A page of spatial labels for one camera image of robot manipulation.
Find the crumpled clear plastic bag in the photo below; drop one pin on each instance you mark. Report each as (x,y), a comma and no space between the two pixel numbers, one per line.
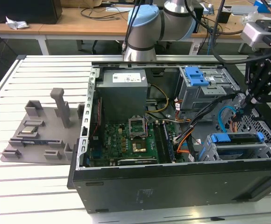
(248,17)

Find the blue cardboard box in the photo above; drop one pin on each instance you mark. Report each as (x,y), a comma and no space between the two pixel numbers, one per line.
(257,4)

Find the gray optical drive cage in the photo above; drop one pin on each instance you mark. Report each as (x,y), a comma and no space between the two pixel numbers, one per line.
(196,98)

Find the crumpled white paper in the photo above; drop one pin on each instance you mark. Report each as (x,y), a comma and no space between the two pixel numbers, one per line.
(16,24)

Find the green motherboard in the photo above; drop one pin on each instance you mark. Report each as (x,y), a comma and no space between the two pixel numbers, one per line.
(116,144)

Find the CPU socket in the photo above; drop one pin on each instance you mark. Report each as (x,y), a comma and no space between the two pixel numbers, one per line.
(139,147)

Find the blue RAM stick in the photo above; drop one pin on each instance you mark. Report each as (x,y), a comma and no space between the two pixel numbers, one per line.
(35,142)

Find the blue plastic drive latch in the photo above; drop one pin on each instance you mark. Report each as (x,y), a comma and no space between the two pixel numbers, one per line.
(195,77)

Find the black graphics card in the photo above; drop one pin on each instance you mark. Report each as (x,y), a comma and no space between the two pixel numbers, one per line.
(135,161)

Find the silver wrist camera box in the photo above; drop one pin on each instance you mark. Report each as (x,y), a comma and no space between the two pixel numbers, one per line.
(252,35)

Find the hard disk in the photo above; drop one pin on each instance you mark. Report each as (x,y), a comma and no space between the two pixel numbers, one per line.
(220,137)

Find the black box on desk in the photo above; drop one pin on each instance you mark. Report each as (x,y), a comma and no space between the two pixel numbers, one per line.
(21,11)

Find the gray plastic parts rack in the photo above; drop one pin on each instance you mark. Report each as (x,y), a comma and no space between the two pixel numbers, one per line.
(51,130)

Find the wooden desk with white legs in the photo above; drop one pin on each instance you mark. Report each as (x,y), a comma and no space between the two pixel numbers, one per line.
(56,29)
(231,31)

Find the gray power supply unit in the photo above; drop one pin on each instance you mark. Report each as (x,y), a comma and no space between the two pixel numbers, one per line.
(121,98)

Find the black RAM slot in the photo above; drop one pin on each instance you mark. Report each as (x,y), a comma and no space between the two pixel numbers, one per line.
(159,144)

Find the small black container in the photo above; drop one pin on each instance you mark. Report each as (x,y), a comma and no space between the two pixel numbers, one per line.
(226,16)

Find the silver CPU chip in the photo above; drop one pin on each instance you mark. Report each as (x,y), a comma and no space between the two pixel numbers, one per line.
(30,130)

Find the black open PC case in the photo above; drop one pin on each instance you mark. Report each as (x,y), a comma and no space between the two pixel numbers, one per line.
(149,191)

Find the gray metal disk bay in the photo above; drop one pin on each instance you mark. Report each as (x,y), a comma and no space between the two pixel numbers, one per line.
(243,146)

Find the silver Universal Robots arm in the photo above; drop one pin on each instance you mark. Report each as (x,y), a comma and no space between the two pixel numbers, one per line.
(144,35)

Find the flat gray box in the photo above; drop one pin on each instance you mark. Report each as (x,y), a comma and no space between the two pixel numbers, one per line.
(243,9)

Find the installed RAM stick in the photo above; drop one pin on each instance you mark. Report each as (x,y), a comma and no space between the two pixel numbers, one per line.
(168,144)

